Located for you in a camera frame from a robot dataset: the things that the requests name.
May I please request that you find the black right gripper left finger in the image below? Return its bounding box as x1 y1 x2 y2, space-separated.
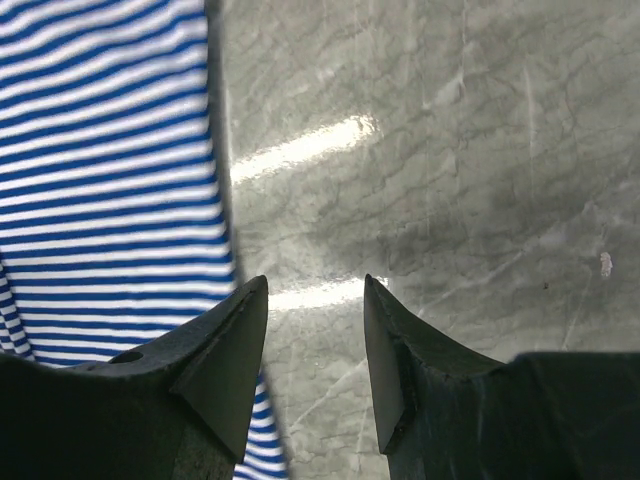
1 276 268 479

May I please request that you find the blue white striped tank top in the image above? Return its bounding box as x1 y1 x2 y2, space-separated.
1 1 288 479

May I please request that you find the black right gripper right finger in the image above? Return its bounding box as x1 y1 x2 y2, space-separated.
364 277 639 479

